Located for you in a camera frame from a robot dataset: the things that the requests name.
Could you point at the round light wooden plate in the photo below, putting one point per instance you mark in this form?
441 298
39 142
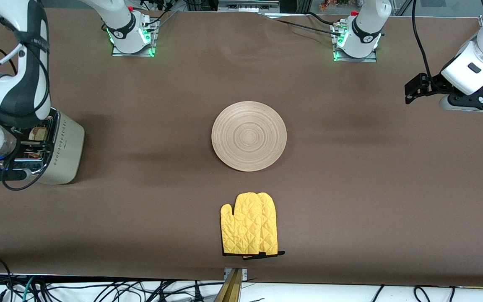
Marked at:
250 136

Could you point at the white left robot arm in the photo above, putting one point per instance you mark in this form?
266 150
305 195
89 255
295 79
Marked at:
367 29

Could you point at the yellow quilted oven mitt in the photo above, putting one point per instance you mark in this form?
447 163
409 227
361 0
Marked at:
270 226
241 226

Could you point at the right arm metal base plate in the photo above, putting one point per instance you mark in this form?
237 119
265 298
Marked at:
132 54

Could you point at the wooden bar at table edge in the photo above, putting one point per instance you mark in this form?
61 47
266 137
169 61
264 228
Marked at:
231 291

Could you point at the small metal bracket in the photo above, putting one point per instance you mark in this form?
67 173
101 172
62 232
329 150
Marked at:
245 274

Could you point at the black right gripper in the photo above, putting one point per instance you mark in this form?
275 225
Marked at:
30 147

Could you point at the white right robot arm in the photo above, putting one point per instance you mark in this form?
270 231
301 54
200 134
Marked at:
120 25

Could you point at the brown table cover sheet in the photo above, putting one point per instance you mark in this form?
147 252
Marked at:
350 188

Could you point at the beige chrome two-slot toaster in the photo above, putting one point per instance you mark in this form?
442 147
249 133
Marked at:
65 151

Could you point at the orange plant decoration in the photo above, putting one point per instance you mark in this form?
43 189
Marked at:
338 4

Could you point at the aluminium frame rail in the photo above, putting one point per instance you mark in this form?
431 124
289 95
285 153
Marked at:
245 6

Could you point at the seeded bread slice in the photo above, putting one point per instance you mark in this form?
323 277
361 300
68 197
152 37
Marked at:
38 134

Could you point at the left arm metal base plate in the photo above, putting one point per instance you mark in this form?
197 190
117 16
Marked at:
363 59

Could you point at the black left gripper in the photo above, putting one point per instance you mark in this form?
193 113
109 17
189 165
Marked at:
433 83

